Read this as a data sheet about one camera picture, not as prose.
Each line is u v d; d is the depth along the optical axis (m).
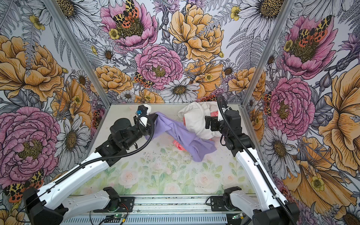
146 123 0.59
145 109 0.57
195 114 0.97
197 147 0.82
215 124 0.66
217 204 0.74
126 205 0.73
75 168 0.45
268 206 0.38
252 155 0.46
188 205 0.76
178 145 0.93
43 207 0.38
